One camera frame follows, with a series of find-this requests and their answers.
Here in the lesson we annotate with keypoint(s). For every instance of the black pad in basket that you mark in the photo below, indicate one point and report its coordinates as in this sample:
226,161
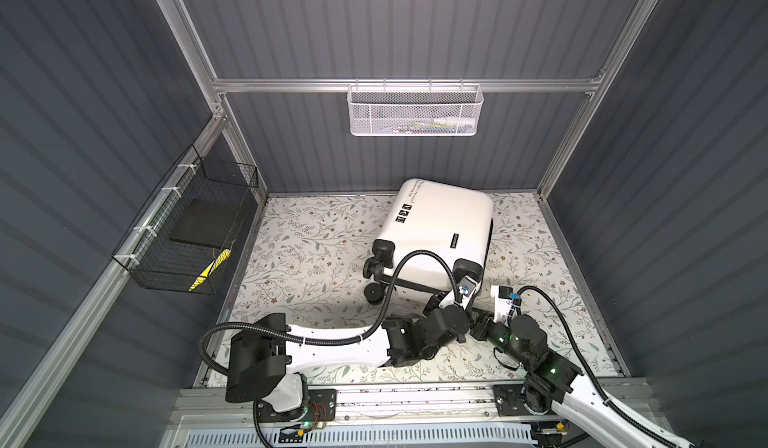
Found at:
205,223

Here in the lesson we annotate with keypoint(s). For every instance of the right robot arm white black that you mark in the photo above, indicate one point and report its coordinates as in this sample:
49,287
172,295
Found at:
553,384

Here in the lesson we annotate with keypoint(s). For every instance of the white wire basket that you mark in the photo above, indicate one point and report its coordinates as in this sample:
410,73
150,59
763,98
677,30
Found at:
430,110

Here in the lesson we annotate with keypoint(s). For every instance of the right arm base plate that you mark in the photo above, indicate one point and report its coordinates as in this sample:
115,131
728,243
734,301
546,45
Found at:
510,399

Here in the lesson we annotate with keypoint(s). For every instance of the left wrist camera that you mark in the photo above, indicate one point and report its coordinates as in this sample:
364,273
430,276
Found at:
468,289

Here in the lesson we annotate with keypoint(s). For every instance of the floral table mat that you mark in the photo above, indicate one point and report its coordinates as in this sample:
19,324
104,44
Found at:
307,263

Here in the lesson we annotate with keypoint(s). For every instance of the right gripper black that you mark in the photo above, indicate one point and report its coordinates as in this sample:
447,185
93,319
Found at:
481,326

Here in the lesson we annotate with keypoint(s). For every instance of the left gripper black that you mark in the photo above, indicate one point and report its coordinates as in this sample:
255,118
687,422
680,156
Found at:
466,321

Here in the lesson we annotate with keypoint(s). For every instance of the yellow black striped item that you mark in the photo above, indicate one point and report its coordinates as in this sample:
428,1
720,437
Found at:
210,269

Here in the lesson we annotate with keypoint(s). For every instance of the black wire basket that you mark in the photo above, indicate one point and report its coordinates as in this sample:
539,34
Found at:
154,261

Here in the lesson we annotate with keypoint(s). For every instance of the white ventilation grille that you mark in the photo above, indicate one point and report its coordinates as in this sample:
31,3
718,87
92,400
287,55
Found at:
443,435

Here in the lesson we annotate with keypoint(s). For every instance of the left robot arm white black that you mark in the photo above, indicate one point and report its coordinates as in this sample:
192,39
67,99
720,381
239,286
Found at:
269,359

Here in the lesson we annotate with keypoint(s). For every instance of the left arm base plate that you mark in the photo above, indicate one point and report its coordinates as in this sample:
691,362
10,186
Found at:
321,406

